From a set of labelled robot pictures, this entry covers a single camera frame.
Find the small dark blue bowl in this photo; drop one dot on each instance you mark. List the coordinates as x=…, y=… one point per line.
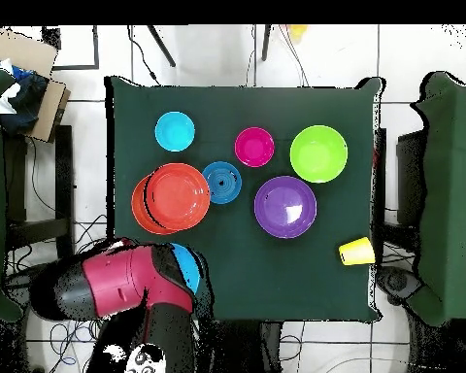
x=222, y=183

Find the orange plastic bowl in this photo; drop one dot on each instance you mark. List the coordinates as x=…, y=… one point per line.
x=179, y=194
x=140, y=210

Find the large blue plastic bowl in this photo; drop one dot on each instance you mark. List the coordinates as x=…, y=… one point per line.
x=189, y=268

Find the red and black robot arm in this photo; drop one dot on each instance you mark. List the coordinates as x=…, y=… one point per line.
x=124, y=280

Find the purple plastic bowl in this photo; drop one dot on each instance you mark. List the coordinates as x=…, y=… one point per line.
x=285, y=207

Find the pink plastic bowl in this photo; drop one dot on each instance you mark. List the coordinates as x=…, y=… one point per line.
x=255, y=147

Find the small cyan plastic bowl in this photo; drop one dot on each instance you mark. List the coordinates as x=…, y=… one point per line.
x=175, y=130

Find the large green plastic bowl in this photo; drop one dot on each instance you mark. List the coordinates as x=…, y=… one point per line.
x=318, y=153

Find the dark green tablecloth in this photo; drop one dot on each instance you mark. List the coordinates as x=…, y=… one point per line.
x=217, y=105

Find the yellow plastic cup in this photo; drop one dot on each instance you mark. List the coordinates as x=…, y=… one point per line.
x=357, y=251

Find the black tripod leg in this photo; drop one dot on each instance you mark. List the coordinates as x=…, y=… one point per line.
x=161, y=47
x=266, y=43

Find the black equipment base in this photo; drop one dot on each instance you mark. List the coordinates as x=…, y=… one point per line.
x=396, y=281
x=19, y=276

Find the small yellow object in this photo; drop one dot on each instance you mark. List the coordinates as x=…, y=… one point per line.
x=297, y=32

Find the blue and white cloth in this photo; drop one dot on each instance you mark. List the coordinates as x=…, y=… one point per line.
x=27, y=97

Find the cardboard box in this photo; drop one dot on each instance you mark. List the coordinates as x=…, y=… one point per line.
x=19, y=50

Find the black bench frame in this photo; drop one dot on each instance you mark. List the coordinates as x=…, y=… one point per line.
x=64, y=186
x=410, y=179

